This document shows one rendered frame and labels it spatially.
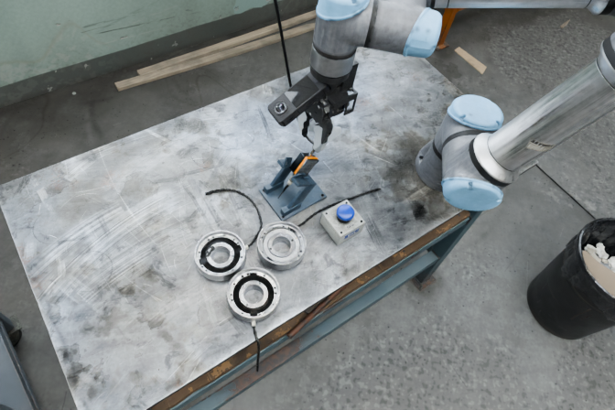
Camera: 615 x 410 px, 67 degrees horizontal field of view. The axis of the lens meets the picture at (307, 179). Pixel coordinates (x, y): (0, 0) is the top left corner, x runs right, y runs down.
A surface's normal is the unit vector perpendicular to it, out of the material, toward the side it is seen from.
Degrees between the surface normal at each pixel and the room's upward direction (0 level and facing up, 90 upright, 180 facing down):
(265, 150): 0
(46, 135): 0
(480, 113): 8
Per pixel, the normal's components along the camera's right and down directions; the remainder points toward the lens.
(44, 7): 0.56, 0.71
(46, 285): 0.11, -0.57
